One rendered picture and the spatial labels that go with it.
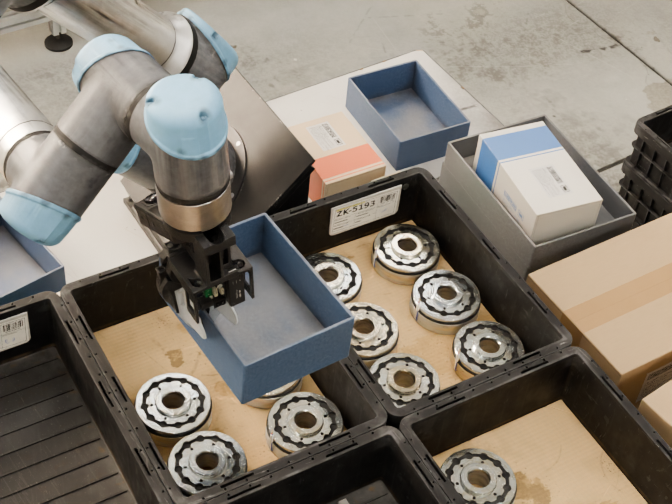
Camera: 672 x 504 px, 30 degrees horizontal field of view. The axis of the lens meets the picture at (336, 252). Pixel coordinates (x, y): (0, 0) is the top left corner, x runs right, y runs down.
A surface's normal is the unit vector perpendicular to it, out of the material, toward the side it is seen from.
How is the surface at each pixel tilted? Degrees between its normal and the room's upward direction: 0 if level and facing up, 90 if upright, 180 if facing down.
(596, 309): 0
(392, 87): 90
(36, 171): 43
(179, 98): 5
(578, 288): 0
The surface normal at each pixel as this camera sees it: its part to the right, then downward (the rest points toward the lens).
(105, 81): -0.46, -0.23
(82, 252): 0.08, -0.69
